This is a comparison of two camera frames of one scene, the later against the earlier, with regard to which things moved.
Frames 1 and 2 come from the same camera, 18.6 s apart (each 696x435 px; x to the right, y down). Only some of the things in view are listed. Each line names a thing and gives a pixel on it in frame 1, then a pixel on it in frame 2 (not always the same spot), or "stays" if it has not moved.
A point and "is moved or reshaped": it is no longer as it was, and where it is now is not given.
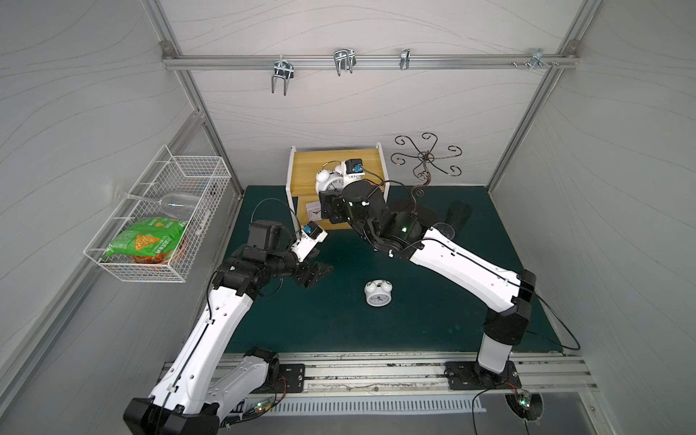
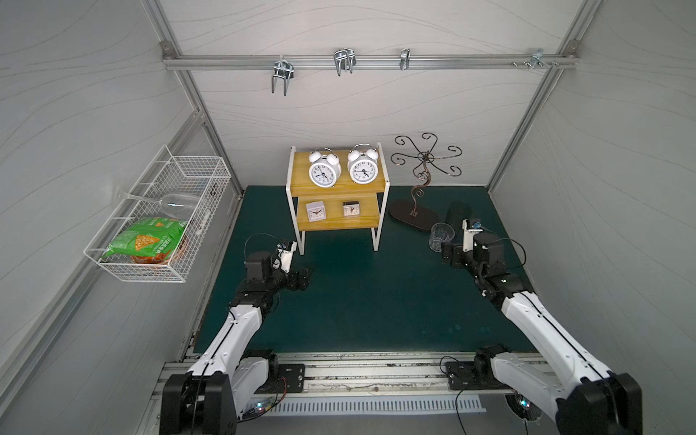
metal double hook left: x=284 y=70 stays
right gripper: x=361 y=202 to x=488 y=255
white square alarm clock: x=314 y=210 stays
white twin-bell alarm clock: x=328 y=181 is moved or reshaped
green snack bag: x=146 y=236 stays
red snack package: x=159 y=258 stays
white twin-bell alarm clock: x=378 y=293 to x=362 y=163
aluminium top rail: x=202 y=61 stays
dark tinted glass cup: x=459 y=212 stays
